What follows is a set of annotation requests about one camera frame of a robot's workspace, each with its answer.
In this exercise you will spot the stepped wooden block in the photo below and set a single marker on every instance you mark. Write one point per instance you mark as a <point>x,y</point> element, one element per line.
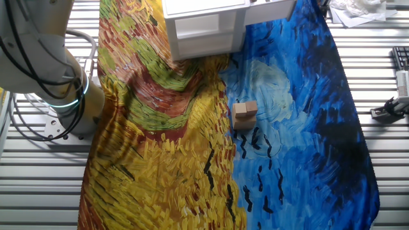
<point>244,116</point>

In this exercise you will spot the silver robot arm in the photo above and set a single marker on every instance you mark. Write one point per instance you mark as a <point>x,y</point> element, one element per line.
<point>41,54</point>

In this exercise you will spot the white plastic drawer cabinet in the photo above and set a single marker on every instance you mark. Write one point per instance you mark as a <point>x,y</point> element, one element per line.
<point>204,8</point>

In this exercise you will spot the blue and yellow painted cloth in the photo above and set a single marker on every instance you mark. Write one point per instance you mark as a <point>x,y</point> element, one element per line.
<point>223,159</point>

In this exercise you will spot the crumpled white paper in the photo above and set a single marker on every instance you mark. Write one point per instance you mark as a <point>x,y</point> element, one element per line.
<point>361,11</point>

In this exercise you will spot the black keyboard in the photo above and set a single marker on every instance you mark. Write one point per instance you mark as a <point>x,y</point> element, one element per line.
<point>402,56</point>

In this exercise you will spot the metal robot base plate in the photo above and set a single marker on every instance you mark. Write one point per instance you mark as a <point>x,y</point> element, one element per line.
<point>52,131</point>

